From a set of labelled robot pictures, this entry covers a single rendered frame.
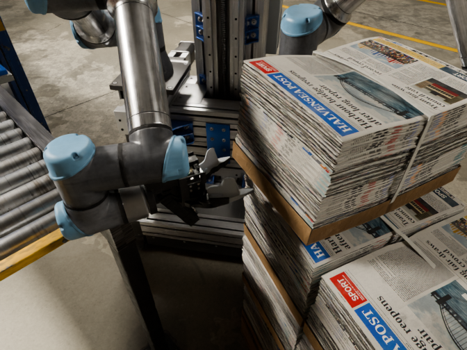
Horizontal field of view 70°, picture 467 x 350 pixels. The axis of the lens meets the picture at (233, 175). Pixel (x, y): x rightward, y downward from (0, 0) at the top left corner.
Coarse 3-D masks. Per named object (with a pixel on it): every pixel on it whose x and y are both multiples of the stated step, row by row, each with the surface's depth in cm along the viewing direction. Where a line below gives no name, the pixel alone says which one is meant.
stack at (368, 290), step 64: (256, 192) 73; (448, 192) 71; (256, 256) 87; (320, 256) 60; (384, 256) 59; (448, 256) 59; (256, 320) 107; (320, 320) 62; (384, 320) 51; (448, 320) 51
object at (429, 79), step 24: (336, 48) 71; (360, 48) 70; (384, 48) 69; (408, 48) 69; (384, 72) 62; (408, 72) 62; (432, 72) 61; (456, 72) 61; (432, 96) 56; (456, 96) 55; (456, 120) 56; (432, 144) 57; (456, 144) 62; (432, 168) 64; (456, 168) 69
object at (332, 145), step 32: (256, 64) 62; (288, 64) 63; (320, 64) 66; (256, 96) 61; (288, 96) 53; (320, 96) 53; (352, 96) 55; (256, 128) 66; (288, 128) 55; (320, 128) 48; (352, 128) 47; (384, 128) 47; (256, 160) 68; (288, 160) 58; (320, 160) 50; (352, 160) 48; (384, 160) 53; (288, 192) 60; (320, 192) 52; (352, 192) 55; (320, 224) 56
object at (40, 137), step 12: (0, 96) 109; (12, 108) 103; (24, 108) 103; (24, 120) 98; (36, 120) 98; (24, 132) 94; (36, 132) 94; (48, 132) 94; (36, 144) 89; (120, 228) 74; (132, 228) 77; (108, 240) 79; (120, 240) 76; (132, 240) 79
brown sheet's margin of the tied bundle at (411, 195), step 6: (444, 174) 68; (450, 174) 69; (456, 174) 71; (432, 180) 66; (438, 180) 68; (444, 180) 69; (450, 180) 71; (420, 186) 66; (426, 186) 67; (432, 186) 68; (438, 186) 70; (408, 192) 65; (414, 192) 66; (420, 192) 68; (426, 192) 69; (408, 198) 66; (414, 198) 68; (402, 204) 67
